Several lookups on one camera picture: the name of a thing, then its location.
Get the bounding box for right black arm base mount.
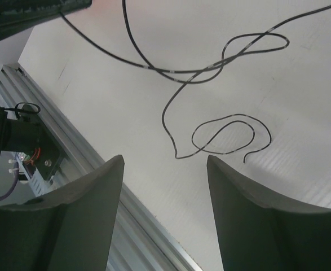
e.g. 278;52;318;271
0;102;64;181

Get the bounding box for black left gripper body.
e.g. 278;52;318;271
0;0;92;41

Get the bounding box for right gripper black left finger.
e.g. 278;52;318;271
0;155;125;270

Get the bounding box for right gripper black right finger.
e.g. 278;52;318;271
207;156;331;270

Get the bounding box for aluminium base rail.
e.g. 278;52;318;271
0;65;200;270

